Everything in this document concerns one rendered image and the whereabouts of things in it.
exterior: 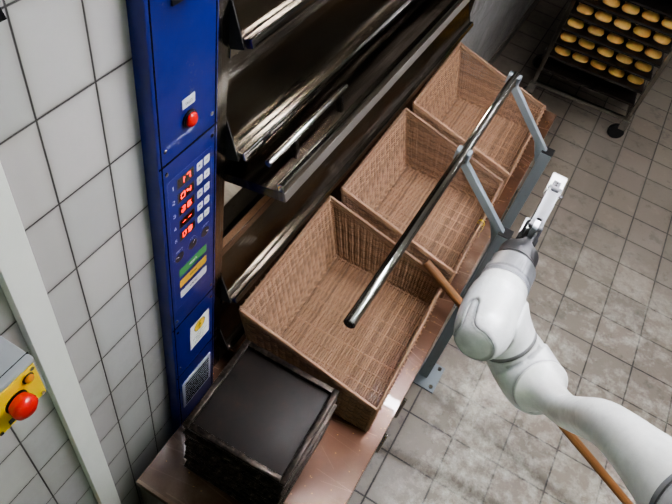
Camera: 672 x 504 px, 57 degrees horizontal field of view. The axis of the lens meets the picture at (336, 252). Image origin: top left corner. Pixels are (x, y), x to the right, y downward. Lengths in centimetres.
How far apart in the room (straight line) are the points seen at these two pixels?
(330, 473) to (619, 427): 117
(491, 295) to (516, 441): 174
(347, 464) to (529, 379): 88
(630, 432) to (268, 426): 97
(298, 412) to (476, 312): 69
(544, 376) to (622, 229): 272
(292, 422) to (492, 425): 133
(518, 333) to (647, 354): 226
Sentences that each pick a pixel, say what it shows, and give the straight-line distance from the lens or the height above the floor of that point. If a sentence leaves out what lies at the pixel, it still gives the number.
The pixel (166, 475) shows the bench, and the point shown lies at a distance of 186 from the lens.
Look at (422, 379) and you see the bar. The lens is 274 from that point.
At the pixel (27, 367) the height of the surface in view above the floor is 150.
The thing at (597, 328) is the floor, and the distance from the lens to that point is 327.
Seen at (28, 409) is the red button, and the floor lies 147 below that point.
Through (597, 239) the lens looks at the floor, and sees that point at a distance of 366.
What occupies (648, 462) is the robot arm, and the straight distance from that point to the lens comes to 79.
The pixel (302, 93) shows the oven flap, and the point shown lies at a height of 147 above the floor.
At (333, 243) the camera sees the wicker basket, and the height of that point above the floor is 66.
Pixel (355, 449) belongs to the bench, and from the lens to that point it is 192.
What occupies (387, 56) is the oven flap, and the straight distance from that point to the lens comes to 172.
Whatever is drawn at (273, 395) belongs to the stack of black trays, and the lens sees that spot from 163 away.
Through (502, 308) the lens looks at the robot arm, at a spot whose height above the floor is 153.
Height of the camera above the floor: 234
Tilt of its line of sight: 51 degrees down
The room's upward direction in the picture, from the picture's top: 15 degrees clockwise
